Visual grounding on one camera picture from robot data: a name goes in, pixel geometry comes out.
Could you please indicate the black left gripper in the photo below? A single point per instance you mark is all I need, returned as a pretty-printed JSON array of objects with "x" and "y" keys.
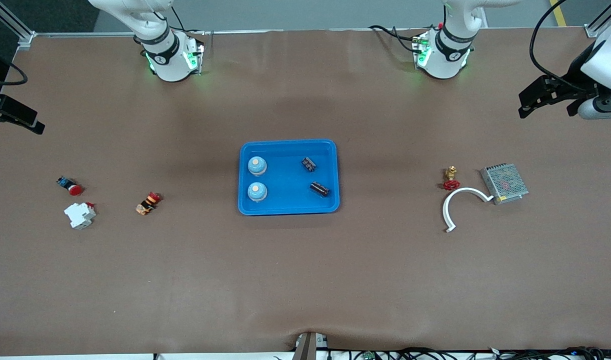
[{"x": 573, "y": 81}]

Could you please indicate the light blue call bell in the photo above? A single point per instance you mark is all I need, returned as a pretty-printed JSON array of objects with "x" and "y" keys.
[
  {"x": 257, "y": 191},
  {"x": 257, "y": 165}
]

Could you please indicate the long dark brown capacitor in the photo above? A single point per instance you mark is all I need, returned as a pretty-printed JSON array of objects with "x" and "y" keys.
[{"x": 319, "y": 189}]

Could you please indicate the short dark brown capacitor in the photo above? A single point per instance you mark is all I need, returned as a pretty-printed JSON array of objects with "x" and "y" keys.
[{"x": 309, "y": 163}]

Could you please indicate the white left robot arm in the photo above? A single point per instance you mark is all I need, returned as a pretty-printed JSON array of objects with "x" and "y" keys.
[{"x": 445, "y": 55}]

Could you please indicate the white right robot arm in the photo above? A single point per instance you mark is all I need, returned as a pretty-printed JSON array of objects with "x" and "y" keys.
[{"x": 168, "y": 55}]

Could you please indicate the red pushbutton with blue body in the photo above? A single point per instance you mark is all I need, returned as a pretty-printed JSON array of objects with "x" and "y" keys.
[{"x": 71, "y": 186}]

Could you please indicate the perforated metal power supply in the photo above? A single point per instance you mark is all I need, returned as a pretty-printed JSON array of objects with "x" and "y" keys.
[{"x": 504, "y": 183}]

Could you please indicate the white circuit breaker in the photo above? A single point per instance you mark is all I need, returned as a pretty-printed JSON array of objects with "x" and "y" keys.
[{"x": 79, "y": 215}]

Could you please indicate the blue plastic tray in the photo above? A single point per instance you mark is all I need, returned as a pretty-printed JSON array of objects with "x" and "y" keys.
[{"x": 285, "y": 175}]

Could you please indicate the small green circuit board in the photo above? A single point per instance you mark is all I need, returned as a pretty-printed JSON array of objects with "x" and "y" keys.
[{"x": 368, "y": 355}]

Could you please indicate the aluminium frame profile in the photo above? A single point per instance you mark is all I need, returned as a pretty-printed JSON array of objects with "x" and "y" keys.
[
  {"x": 593, "y": 30},
  {"x": 25, "y": 39}
]

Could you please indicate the white curved bracket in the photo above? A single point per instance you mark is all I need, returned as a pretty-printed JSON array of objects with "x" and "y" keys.
[{"x": 448, "y": 205}]

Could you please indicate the orange and red switch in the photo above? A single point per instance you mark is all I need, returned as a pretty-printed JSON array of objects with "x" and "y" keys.
[{"x": 148, "y": 203}]

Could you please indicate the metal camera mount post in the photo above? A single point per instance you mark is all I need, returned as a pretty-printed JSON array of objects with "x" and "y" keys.
[{"x": 308, "y": 347}]

